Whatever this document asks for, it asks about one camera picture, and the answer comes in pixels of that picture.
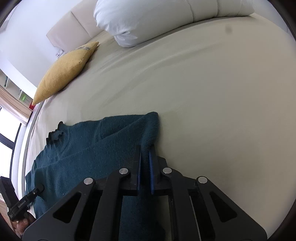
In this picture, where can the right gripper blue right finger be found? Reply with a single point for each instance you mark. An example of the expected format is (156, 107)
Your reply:
(154, 169)

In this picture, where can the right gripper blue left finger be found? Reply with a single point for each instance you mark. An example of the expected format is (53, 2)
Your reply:
(136, 170)

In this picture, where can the dark teal knit sweater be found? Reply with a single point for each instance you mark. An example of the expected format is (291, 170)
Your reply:
(96, 149)

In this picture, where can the person's left hand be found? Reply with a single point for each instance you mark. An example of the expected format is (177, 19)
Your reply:
(20, 226)

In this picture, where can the black framed window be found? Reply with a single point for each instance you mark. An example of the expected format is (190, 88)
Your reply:
(9, 129)

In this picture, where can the beige bed sheet mattress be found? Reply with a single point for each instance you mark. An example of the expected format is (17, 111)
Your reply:
(224, 90)

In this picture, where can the beige striped curtain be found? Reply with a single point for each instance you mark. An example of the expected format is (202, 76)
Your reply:
(13, 106)

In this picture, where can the mustard yellow throw pillow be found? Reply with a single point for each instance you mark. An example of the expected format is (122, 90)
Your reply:
(63, 71)

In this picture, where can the white folded duvet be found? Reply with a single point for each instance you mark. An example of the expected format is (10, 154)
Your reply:
(134, 22)

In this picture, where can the cream upholstered headboard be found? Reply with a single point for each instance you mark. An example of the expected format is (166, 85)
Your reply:
(75, 28)

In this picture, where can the white wall shelf unit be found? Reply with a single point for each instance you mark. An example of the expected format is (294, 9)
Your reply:
(15, 91)

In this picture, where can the white wall socket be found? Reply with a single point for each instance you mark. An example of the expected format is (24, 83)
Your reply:
(59, 53)

